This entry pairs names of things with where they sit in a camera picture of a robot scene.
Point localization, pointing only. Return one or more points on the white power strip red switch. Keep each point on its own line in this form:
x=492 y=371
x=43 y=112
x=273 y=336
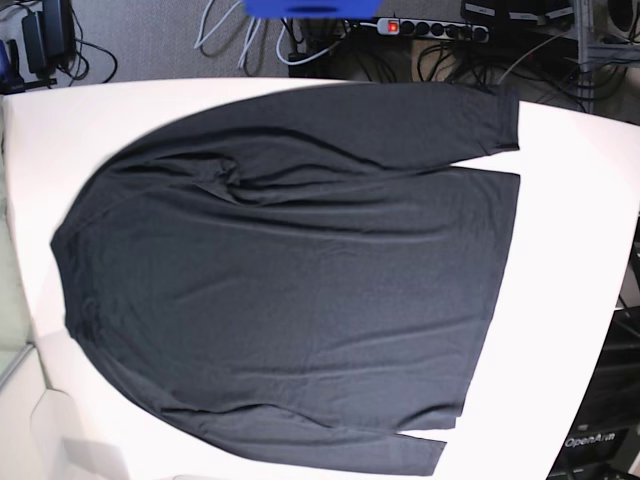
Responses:
x=432 y=29

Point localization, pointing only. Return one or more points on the black power adapter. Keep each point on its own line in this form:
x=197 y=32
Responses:
x=49 y=37

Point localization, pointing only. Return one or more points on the blue plastic box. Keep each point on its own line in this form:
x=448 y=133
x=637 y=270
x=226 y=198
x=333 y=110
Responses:
x=340 y=9

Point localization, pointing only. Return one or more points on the dark navy long-sleeve shirt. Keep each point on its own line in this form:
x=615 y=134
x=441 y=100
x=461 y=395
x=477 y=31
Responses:
x=302 y=278

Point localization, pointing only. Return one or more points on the black OpenArm control box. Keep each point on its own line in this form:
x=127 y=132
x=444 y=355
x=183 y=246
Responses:
x=609 y=410

